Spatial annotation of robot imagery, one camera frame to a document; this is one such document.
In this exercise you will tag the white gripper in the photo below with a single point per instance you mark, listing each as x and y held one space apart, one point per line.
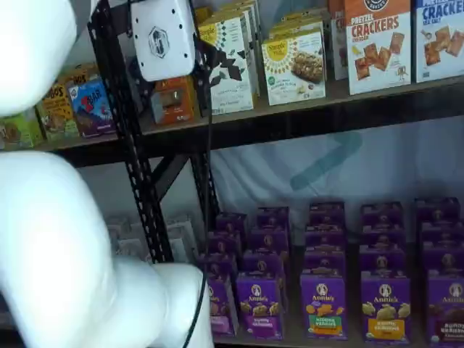
163 36

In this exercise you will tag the purple Annie's box pink patch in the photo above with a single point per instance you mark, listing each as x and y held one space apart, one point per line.
221 308

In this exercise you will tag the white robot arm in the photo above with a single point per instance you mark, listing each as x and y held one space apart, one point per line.
54 235

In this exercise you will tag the white Simple Mills thins box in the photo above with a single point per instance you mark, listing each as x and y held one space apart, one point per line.
235 94
232 11

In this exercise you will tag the orange cracker box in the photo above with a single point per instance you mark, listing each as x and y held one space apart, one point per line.
181 108

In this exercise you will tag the yellow snack box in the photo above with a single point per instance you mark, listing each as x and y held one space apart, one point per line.
54 108
83 72

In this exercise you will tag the blue Zbar box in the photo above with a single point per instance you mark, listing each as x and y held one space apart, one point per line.
90 105

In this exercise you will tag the yellow Simple Mills bar box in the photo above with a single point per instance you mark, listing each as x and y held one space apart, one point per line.
297 21

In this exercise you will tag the green snack box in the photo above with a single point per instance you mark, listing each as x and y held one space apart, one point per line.
21 130

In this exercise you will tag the orange-top pretzel crackers box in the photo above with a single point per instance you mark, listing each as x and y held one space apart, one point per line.
339 43
377 54

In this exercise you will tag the blue-top pretzel crackers box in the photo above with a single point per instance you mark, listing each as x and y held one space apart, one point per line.
442 47

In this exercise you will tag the purple Annie's box green patch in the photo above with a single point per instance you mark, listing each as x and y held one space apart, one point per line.
322 308

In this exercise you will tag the purple Annie's box orange patch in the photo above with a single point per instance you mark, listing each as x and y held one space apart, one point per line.
386 308

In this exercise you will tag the purple Annie's box brown patch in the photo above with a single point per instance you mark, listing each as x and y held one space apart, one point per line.
447 308

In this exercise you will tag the black metal shelving rack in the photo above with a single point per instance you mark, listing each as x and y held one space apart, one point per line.
90 154
326 125

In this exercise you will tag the white patterned carton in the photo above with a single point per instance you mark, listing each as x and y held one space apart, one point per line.
123 235
181 244

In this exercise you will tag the white backdrop sheet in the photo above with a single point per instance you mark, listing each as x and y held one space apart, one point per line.
398 163

